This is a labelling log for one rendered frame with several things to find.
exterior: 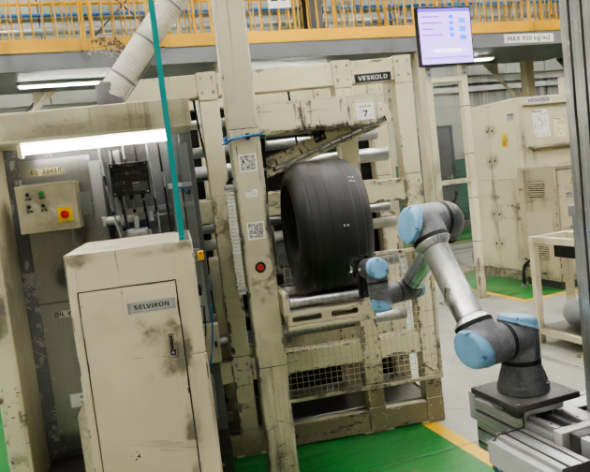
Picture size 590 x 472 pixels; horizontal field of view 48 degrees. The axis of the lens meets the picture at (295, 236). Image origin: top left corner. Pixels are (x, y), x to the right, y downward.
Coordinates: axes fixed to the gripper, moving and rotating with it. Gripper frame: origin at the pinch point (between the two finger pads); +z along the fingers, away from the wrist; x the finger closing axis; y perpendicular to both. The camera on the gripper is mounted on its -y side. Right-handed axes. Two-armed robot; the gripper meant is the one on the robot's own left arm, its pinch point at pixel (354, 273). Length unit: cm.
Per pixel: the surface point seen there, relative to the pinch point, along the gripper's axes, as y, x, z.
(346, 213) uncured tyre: 24.8, -0.7, 1.3
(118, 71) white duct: 103, 84, 41
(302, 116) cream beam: 75, 3, 42
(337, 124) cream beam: 69, -13, 43
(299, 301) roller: -8.7, 20.9, 18.6
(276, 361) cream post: -34, 33, 29
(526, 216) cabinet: 19, -292, 386
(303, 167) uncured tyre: 47, 11, 16
